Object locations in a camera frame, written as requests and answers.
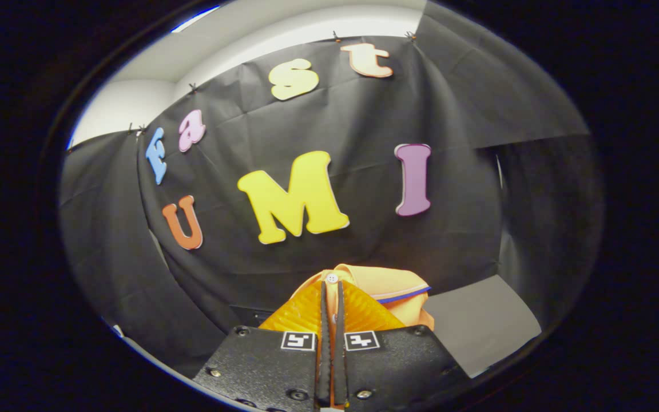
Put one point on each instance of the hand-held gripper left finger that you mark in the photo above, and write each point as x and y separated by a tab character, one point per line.
324	355

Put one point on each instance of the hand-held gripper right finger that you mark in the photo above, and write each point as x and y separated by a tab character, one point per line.
340	355

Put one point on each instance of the orange shirt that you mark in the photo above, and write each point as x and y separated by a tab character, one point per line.
386	283

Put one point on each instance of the grey cabinet with beige door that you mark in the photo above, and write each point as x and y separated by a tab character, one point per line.
478	326

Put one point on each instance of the dark washing machine lid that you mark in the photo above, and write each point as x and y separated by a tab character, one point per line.
249	316

